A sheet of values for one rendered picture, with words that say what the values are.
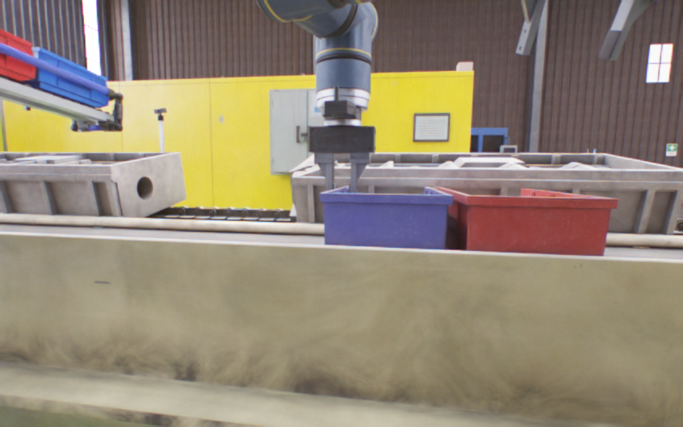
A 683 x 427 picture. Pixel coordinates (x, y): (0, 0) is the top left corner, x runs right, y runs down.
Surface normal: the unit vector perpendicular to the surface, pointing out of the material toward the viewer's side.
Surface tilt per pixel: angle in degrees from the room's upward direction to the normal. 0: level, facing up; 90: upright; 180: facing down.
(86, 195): 100
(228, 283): 91
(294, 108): 90
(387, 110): 90
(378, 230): 92
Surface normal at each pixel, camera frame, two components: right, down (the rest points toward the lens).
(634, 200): -0.14, 0.28
